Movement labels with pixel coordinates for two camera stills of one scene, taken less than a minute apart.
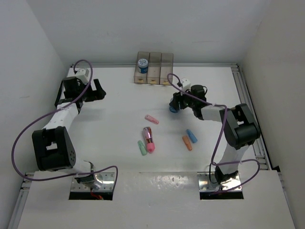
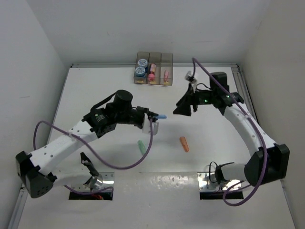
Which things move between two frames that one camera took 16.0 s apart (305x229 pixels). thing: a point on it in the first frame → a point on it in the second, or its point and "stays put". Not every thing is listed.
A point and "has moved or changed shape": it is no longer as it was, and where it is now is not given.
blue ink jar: x=172 y=109 → x=141 y=71
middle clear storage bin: x=154 y=68 stays put
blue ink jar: x=143 y=66 stays put
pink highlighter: x=152 y=119 has moved or changed shape
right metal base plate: x=205 y=184 stays put
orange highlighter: x=187 y=142 has moved or changed shape
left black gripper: x=95 y=95 → x=143 y=109
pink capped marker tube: x=150 y=144 → x=151 y=77
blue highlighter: x=192 y=137 → x=162 y=116
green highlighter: x=142 y=148 stays put
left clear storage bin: x=139 y=78 stays put
